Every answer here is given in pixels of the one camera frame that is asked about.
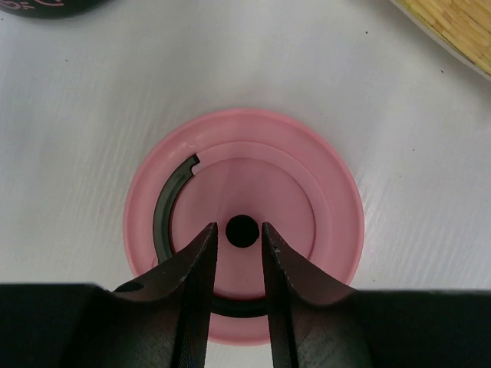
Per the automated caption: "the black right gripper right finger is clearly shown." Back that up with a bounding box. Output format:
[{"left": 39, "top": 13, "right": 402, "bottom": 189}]
[{"left": 262, "top": 222, "right": 490, "bottom": 367}]

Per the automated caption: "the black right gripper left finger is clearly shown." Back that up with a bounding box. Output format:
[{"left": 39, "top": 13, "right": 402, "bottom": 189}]
[{"left": 1, "top": 223, "right": 218, "bottom": 367}]

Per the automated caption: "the pink round lid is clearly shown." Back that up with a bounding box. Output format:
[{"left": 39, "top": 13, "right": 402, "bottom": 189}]
[{"left": 123, "top": 109, "right": 364, "bottom": 346}]

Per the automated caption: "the round steel lunch bowl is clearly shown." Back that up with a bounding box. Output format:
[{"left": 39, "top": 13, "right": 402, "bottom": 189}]
[{"left": 0, "top": 0, "right": 107, "bottom": 19}]

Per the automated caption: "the bamboo woven serving tray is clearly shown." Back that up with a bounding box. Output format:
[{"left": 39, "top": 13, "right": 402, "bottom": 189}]
[{"left": 393, "top": 0, "right": 490, "bottom": 80}]

